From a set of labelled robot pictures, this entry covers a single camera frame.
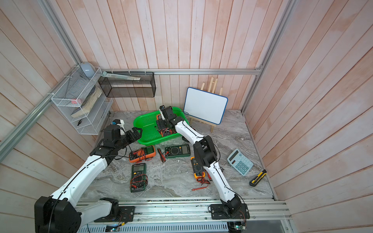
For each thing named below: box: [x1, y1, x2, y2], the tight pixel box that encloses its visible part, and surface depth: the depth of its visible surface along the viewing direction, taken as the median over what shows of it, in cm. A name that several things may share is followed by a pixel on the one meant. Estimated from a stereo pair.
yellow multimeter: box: [190, 156, 206, 180], surface depth 87 cm
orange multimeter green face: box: [129, 145, 156, 163], surface depth 92 cm
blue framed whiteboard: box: [183, 86, 229, 125], surface depth 100 cm
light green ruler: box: [101, 71, 141, 81], surface depth 92 cm
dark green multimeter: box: [129, 163, 148, 193], surface depth 85 cm
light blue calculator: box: [227, 148, 254, 177], surface depth 92 cm
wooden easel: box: [188, 76, 223, 134], surface depth 97 cm
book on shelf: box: [70, 85, 103, 118], surface depth 83 cm
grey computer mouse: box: [79, 61, 96, 78], surface depth 84 cm
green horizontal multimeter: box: [164, 144, 191, 159], surface depth 97 cm
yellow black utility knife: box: [249, 169, 268, 187], surface depth 85 cm
